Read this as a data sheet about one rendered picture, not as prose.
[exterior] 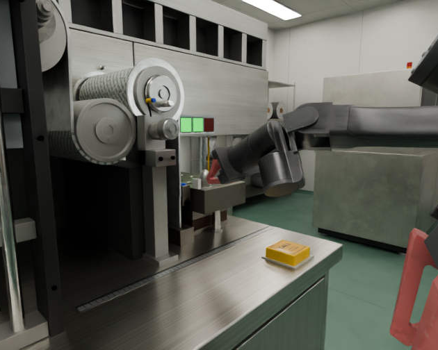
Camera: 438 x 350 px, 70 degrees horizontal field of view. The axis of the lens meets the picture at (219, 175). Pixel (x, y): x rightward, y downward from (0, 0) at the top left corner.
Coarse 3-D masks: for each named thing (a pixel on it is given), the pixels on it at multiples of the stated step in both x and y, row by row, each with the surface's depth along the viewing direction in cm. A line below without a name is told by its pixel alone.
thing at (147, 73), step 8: (144, 72) 63; (152, 72) 64; (160, 72) 66; (168, 72) 67; (136, 80) 62; (144, 80) 63; (176, 80) 69; (136, 88) 62; (144, 88) 63; (176, 88) 69; (136, 96) 62; (144, 96) 63; (144, 104) 64; (176, 104) 70; (144, 112) 64; (152, 112) 65; (160, 112) 67; (168, 112) 68; (176, 112) 70; (136, 120) 70
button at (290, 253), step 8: (280, 240) 72; (272, 248) 67; (280, 248) 67; (288, 248) 67; (296, 248) 67; (304, 248) 67; (272, 256) 67; (280, 256) 65; (288, 256) 64; (296, 256) 64; (304, 256) 66; (288, 264) 64; (296, 264) 64
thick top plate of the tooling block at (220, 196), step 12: (192, 180) 89; (192, 192) 78; (204, 192) 75; (216, 192) 78; (228, 192) 81; (240, 192) 85; (192, 204) 79; (204, 204) 76; (216, 204) 79; (228, 204) 82
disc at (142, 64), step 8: (136, 64) 62; (144, 64) 63; (152, 64) 65; (160, 64) 66; (168, 64) 68; (136, 72) 62; (176, 72) 70; (128, 80) 61; (128, 88) 61; (128, 96) 62; (136, 104) 63; (136, 112) 63; (176, 120) 71
